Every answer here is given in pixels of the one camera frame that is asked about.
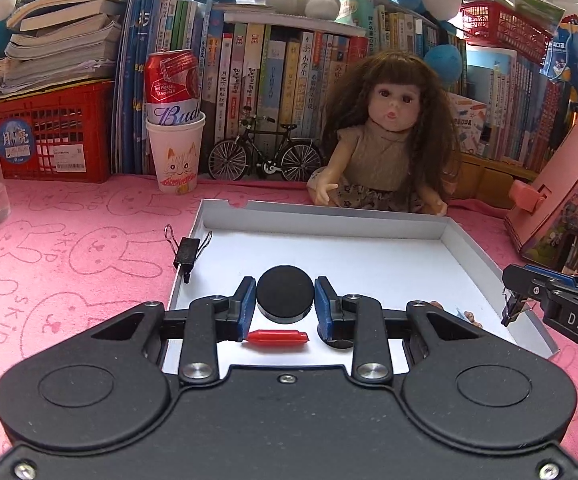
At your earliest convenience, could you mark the blue printed carton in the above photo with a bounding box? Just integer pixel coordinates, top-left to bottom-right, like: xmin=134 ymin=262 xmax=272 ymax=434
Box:
xmin=540 ymin=14 xmax=578 ymax=113

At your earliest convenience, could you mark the pink rabbit-print towel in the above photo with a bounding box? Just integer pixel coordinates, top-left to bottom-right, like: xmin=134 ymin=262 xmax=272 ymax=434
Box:
xmin=0 ymin=170 xmax=578 ymax=461

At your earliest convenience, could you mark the brown-haired doll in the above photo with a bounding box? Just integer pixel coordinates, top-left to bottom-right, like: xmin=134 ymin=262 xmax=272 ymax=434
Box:
xmin=306 ymin=50 xmax=462 ymax=216

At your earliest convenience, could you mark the red plastic tube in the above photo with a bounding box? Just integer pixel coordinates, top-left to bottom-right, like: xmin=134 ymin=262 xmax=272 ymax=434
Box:
xmin=245 ymin=329 xmax=311 ymax=347

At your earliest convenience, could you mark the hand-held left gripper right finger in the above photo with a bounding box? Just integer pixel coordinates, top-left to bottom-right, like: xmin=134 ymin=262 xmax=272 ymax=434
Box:
xmin=316 ymin=276 xmax=487 ymax=386

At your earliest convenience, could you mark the wooden drawer box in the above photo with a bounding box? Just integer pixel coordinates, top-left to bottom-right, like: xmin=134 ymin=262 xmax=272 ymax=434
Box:
xmin=451 ymin=152 xmax=540 ymax=211

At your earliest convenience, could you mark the pink triangular stand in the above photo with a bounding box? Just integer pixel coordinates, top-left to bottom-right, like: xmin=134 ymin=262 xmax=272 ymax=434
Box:
xmin=504 ymin=112 xmax=578 ymax=267

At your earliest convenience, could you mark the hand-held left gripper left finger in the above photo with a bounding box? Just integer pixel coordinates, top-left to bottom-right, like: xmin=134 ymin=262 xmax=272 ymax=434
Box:
xmin=86 ymin=276 xmax=256 ymax=386

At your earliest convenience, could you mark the green white packet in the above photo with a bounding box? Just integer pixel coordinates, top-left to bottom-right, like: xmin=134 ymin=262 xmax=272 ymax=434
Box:
xmin=511 ymin=0 xmax=567 ymax=28

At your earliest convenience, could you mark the white cardboard box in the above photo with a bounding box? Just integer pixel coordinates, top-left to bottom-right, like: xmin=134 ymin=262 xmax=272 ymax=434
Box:
xmin=161 ymin=199 xmax=560 ymax=376

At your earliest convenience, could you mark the cartoon figure charm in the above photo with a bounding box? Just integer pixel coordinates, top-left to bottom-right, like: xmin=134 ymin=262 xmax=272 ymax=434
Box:
xmin=455 ymin=308 xmax=484 ymax=330

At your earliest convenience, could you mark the white paper cup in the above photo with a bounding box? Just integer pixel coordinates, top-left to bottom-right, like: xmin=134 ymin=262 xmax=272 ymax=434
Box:
xmin=145 ymin=110 xmax=206 ymax=194

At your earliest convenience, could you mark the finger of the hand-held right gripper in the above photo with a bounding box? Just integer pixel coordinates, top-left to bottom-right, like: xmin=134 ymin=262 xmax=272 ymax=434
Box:
xmin=521 ymin=264 xmax=578 ymax=291
xmin=501 ymin=265 xmax=544 ymax=311

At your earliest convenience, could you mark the large red plastic crate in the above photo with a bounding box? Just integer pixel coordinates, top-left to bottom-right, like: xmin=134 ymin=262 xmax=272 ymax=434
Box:
xmin=0 ymin=79 xmax=115 ymax=184

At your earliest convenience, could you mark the red beer can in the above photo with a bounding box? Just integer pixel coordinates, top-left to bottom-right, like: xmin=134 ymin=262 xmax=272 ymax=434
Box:
xmin=143 ymin=49 xmax=202 ymax=126

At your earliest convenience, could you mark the black model bicycle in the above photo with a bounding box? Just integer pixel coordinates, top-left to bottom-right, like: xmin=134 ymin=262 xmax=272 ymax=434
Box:
xmin=208 ymin=116 xmax=325 ymax=182

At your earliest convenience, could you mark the small red plastic basket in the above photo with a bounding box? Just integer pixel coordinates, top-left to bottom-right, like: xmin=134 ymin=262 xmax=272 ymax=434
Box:
xmin=460 ymin=0 xmax=554 ymax=67

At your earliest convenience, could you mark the white printed carton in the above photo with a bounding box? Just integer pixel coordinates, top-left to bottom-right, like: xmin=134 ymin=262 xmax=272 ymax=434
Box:
xmin=446 ymin=91 xmax=490 ymax=157

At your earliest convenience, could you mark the row of upright books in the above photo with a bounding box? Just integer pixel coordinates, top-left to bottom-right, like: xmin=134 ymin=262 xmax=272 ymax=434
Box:
xmin=112 ymin=0 xmax=577 ymax=176

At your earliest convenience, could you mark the stack of lying books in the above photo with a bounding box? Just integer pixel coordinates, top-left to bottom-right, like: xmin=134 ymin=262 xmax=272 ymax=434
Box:
xmin=0 ymin=0 xmax=137 ymax=101

